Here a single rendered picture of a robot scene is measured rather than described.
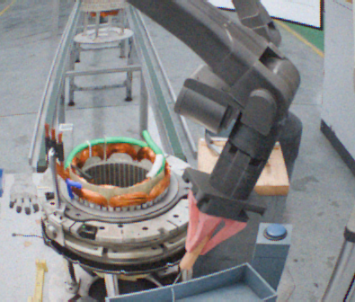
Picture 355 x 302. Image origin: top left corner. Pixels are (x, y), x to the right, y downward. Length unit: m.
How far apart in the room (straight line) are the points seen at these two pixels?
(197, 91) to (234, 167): 0.10
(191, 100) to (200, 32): 0.10
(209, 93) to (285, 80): 0.10
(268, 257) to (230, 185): 0.36
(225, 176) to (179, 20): 0.20
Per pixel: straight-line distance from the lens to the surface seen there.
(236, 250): 1.16
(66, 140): 1.00
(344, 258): 0.80
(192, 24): 0.57
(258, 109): 0.57
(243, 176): 0.63
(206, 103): 0.63
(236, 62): 0.56
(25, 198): 1.52
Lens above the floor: 1.60
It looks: 27 degrees down
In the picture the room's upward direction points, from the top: 2 degrees clockwise
